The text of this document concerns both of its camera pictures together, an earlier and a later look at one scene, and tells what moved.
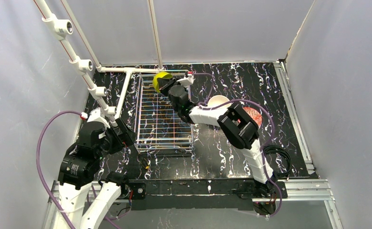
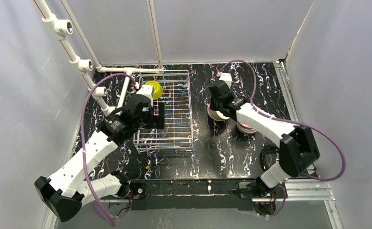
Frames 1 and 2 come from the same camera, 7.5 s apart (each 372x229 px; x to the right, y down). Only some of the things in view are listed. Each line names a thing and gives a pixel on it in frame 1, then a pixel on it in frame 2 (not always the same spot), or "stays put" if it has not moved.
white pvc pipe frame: [59, 28] stays put
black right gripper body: [166, 84] to [214, 103]
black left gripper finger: [128, 136] to [159, 121]
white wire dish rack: [159, 128] stays put
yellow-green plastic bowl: [160, 75] to [158, 89]
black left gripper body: [122, 132] to [158, 115]
